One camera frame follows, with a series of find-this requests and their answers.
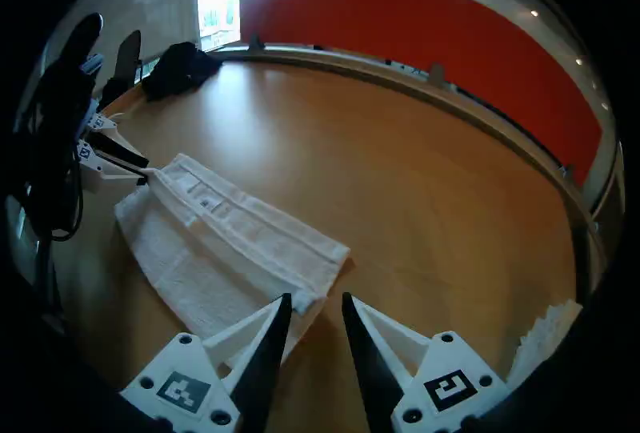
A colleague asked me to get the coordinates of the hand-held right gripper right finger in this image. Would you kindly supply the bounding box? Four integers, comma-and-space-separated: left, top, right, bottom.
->
341, 291, 511, 433

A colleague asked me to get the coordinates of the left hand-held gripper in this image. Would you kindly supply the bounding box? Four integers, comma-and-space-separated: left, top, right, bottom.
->
17, 54, 151, 227

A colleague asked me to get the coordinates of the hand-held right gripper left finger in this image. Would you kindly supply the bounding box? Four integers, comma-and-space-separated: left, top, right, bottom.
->
118, 292, 294, 433

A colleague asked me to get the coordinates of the white towel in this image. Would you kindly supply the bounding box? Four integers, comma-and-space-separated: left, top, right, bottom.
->
114, 152, 352, 354

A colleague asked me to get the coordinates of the stack of white towels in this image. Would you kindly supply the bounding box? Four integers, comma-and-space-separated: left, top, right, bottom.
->
507, 299, 585, 385

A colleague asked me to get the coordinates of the heap of black towels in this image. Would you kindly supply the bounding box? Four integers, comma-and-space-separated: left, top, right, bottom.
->
142, 42, 224, 102

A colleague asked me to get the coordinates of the red desk screen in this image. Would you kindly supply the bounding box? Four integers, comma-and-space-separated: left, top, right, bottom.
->
238, 0, 604, 189

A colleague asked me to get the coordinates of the black cable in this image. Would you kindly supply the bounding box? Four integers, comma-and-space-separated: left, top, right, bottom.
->
49, 152, 85, 243

